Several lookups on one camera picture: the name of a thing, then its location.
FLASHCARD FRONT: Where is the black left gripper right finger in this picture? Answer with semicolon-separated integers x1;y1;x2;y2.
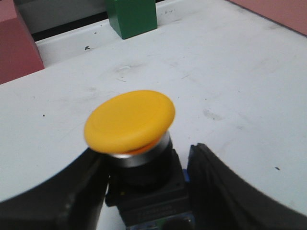
188;143;307;230

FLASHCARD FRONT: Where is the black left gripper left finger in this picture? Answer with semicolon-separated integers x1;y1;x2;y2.
0;149;108;230

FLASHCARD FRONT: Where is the yellow push button switch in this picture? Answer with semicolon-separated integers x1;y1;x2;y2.
84;90;195;230

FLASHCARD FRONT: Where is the pink cube block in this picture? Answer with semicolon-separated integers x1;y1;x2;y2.
0;0;44;84

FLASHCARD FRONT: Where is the grey stone counter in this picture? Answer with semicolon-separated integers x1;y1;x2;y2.
14;0;106;34

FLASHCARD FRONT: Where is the green cube block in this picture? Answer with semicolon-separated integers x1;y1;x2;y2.
105;0;158;39

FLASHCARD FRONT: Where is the pink plastic bin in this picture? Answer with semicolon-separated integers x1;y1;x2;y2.
232;0;307;35

